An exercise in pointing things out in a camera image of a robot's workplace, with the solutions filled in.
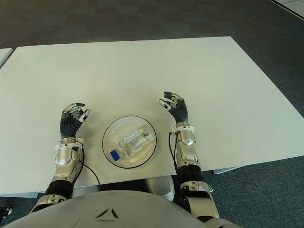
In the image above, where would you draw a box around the left robot hand black silver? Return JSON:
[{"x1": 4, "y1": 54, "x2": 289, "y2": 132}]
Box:
[{"x1": 60, "y1": 102, "x2": 92, "y2": 139}]

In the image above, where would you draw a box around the right robot hand black silver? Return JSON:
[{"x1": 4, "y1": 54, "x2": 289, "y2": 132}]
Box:
[{"x1": 158, "y1": 91, "x2": 190, "y2": 124}]

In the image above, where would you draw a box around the clear water bottle blue cap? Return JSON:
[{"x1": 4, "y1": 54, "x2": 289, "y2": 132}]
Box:
[{"x1": 110, "y1": 125, "x2": 154, "y2": 162}]

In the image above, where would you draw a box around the white plate black rim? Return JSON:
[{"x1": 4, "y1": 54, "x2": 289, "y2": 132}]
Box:
[{"x1": 101, "y1": 115, "x2": 157, "y2": 170}]

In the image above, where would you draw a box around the neighbouring white table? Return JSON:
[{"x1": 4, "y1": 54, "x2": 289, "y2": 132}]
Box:
[{"x1": 0, "y1": 47, "x2": 13, "y2": 68}]

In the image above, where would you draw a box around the grey robot torso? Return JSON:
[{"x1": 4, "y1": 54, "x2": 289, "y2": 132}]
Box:
[{"x1": 0, "y1": 190, "x2": 238, "y2": 228}]

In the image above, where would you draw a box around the black stand caster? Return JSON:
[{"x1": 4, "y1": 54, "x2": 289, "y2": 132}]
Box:
[{"x1": 0, "y1": 205, "x2": 13, "y2": 218}]

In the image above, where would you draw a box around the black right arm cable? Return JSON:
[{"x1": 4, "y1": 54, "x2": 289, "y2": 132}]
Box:
[{"x1": 168, "y1": 132, "x2": 181, "y2": 188}]

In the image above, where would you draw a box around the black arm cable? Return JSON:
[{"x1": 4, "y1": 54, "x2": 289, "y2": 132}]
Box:
[
  {"x1": 75, "y1": 145, "x2": 102, "y2": 186},
  {"x1": 168, "y1": 132, "x2": 181, "y2": 188}
]

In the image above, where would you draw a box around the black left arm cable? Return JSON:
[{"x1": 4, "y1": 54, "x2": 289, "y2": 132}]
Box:
[{"x1": 75, "y1": 145, "x2": 102, "y2": 186}]

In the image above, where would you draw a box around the round table pedestal base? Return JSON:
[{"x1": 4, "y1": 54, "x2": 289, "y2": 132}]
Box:
[{"x1": 146, "y1": 177, "x2": 175, "y2": 202}]

